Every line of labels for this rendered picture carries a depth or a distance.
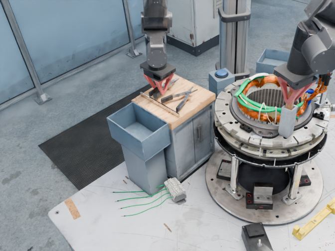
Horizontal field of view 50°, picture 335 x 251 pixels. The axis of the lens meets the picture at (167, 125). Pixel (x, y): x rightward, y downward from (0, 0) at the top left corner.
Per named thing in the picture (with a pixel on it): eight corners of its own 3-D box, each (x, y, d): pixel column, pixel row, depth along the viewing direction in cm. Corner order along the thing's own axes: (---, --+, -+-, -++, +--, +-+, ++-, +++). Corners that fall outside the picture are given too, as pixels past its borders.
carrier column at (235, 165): (234, 196, 117) (236, 151, 103) (228, 192, 118) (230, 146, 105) (239, 192, 118) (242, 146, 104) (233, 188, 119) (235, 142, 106)
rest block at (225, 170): (234, 166, 125) (234, 162, 123) (230, 178, 121) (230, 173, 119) (222, 164, 126) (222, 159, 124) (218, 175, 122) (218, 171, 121)
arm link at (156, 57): (171, 9, 101) (140, 9, 100) (175, 27, 92) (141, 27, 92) (170, 47, 109) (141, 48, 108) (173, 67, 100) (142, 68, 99)
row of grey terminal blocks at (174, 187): (188, 200, 120) (188, 192, 117) (175, 206, 118) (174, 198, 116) (175, 181, 127) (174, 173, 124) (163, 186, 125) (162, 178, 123)
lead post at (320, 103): (325, 104, 102) (334, 69, 94) (319, 108, 101) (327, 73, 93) (320, 101, 103) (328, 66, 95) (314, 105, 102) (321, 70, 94)
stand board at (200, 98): (172, 130, 108) (171, 124, 106) (131, 105, 119) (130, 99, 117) (215, 99, 117) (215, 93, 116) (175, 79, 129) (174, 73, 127)
